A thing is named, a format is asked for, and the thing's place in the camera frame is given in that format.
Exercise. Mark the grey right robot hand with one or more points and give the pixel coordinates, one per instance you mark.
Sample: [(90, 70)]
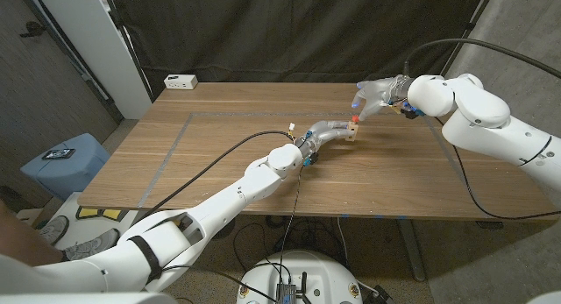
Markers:
[(381, 94)]

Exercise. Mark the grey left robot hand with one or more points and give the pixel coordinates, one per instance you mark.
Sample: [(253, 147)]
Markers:
[(324, 133)]

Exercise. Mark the wooden block with holes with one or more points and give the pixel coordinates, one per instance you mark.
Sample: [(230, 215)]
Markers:
[(352, 132)]

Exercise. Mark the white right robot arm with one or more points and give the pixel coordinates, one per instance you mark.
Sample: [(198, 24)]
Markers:
[(482, 115)]

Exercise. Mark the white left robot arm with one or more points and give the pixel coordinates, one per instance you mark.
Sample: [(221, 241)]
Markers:
[(206, 225)]

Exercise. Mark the wooden table panel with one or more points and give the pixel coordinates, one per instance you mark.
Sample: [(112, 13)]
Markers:
[(219, 114)]

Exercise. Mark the black curtain backdrop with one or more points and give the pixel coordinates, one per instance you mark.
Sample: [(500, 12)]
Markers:
[(285, 32)]

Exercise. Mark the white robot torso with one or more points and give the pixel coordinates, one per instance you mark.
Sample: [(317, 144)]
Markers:
[(302, 273)]

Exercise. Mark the grey table leg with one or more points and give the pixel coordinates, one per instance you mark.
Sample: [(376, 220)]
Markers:
[(412, 251)]

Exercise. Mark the white power strip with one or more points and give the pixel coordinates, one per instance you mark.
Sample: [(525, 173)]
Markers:
[(180, 81)]

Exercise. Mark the white floor platform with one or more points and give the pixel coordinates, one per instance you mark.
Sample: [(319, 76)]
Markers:
[(92, 223)]

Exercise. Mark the yellow and black floor pad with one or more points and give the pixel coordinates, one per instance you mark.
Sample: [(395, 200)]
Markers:
[(87, 213)]

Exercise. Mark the white pillar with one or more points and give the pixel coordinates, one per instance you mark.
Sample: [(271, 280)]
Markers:
[(87, 41)]

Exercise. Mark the grey sneaker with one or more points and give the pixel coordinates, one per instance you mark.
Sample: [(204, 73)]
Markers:
[(94, 246), (53, 230)]

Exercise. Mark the blue stool with phone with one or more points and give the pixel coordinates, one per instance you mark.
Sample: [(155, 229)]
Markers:
[(66, 172)]

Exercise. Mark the black phone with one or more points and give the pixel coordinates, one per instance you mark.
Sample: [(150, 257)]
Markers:
[(58, 153)]

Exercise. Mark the person's bare leg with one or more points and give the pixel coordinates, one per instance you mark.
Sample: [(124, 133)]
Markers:
[(22, 245)]

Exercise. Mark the black backdrop frame pole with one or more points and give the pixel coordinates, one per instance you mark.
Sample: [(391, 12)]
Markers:
[(466, 23), (132, 54)]

